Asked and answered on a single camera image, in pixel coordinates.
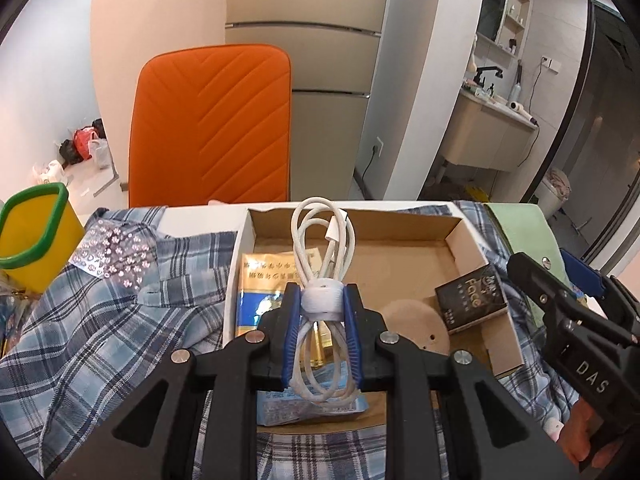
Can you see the pink and white small object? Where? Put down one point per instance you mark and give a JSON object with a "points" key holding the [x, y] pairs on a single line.
{"points": [[554, 430]]}

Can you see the beige refrigerator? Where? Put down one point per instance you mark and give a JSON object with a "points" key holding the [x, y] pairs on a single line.
{"points": [[325, 135]]}

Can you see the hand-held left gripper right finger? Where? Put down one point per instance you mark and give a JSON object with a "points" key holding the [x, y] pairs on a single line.
{"points": [[352, 340]]}

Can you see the black plastic bag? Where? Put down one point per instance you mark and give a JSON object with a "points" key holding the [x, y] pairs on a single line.
{"points": [[67, 152]]}

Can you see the person's right hand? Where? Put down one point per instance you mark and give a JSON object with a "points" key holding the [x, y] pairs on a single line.
{"points": [[575, 430]]}

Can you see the green cloth pouch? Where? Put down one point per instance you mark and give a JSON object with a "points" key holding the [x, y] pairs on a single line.
{"points": [[520, 230]]}

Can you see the blue plaid shirt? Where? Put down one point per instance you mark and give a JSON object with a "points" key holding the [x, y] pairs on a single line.
{"points": [[125, 335]]}

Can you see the white hair dryer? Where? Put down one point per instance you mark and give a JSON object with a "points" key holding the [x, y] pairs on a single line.
{"points": [[517, 106]]}

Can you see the black faucet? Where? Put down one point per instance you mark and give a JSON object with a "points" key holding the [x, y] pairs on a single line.
{"points": [[482, 74]]}

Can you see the yellow container with green rim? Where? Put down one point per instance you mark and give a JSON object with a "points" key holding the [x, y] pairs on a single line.
{"points": [[35, 260]]}

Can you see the mirror cabinet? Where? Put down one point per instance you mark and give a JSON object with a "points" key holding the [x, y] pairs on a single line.
{"points": [[492, 10]]}

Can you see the blue tissue packet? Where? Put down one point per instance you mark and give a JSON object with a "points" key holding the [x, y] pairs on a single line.
{"points": [[280, 407]]}

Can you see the white plastic bag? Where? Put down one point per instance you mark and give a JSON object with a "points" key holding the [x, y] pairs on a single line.
{"points": [[50, 172]]}

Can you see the grey bottle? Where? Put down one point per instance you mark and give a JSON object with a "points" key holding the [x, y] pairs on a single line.
{"points": [[515, 94]]}

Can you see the white trash bin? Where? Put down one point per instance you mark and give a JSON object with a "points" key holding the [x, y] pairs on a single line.
{"points": [[550, 200]]}

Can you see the orange chair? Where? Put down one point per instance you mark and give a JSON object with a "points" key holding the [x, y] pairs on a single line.
{"points": [[210, 125]]}

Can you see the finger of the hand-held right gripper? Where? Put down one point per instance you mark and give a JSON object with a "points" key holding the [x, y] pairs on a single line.
{"points": [[535, 275], [585, 275]]}

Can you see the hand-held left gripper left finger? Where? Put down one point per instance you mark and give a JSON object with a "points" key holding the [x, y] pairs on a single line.
{"points": [[292, 340]]}

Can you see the gold and blue cigarette pack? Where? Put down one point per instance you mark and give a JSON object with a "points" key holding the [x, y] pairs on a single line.
{"points": [[260, 285]]}

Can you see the beige vanity cabinet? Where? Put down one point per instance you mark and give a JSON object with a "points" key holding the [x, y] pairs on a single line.
{"points": [[485, 135]]}

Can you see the small black box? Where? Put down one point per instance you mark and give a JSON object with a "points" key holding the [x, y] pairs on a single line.
{"points": [[470, 300]]}

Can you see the red plastic bag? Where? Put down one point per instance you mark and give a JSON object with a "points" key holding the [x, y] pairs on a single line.
{"points": [[85, 142]]}

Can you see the cardboard box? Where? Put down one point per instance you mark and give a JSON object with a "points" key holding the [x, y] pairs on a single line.
{"points": [[400, 260]]}

